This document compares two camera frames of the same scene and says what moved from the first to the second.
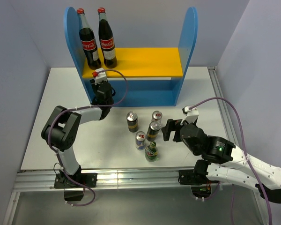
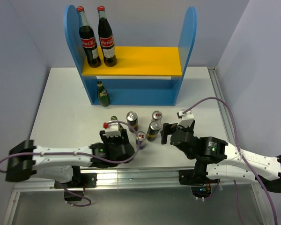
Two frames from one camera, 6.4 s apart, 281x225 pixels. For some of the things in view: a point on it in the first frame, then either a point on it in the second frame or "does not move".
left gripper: (93, 86) → (124, 140)
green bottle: (151, 153) → (114, 118)
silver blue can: (157, 116) does not move
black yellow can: (132, 118) does not move
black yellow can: (153, 131) does not move
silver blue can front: (140, 137) does not move
